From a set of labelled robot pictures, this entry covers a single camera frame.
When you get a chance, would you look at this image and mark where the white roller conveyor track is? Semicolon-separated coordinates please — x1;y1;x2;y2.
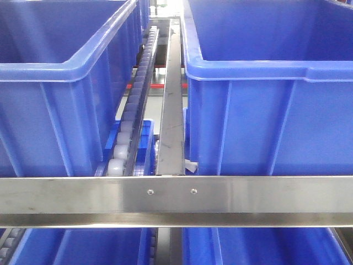
107;26;159;177

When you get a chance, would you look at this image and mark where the blue middle lower bin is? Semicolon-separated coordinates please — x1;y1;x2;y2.
95;119;156;177

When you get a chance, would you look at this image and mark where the blue plastic bin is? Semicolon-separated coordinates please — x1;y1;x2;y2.
1;1;141;177
181;1;352;176

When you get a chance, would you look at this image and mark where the blue plastic bin right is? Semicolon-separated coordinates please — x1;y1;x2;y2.
181;1;352;176

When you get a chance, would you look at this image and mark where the blue plastic bin left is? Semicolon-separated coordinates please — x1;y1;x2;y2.
1;1;141;177

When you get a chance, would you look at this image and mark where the blue lower bin right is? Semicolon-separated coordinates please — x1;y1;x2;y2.
183;227;351;264

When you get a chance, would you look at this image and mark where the blue lower bin left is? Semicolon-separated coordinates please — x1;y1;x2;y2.
9;228;152;264

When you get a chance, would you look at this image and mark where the steel divider rail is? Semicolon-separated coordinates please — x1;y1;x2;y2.
156;18;185;176

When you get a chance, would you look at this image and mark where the stainless steel shelf rack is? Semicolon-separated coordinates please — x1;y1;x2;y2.
1;176;352;227

